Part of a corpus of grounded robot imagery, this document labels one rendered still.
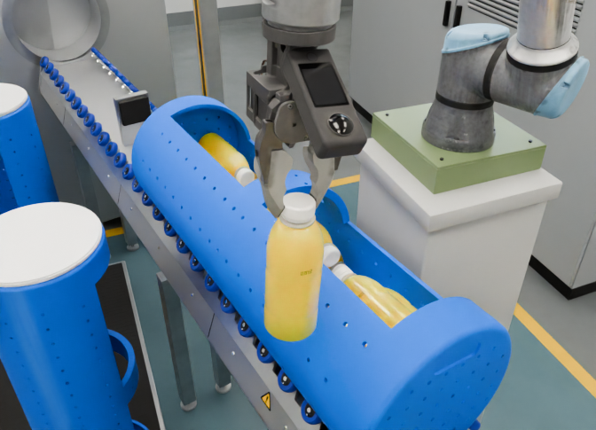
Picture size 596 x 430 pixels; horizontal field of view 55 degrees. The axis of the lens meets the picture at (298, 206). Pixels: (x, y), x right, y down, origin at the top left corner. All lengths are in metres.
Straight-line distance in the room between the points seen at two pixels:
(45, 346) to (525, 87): 1.07
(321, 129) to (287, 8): 0.11
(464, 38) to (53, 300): 0.94
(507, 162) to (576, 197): 1.33
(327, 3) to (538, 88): 0.62
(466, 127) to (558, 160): 1.42
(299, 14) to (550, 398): 2.04
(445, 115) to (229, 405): 1.41
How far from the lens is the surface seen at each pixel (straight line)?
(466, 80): 1.16
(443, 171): 1.16
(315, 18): 0.55
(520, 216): 1.30
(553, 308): 2.76
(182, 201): 1.15
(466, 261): 1.28
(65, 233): 1.32
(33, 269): 1.25
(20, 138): 1.99
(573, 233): 2.63
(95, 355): 1.40
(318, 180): 0.64
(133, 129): 1.83
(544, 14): 1.04
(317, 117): 0.52
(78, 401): 1.47
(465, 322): 0.80
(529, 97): 1.11
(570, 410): 2.40
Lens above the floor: 1.79
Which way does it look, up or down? 35 degrees down
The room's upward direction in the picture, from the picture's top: straight up
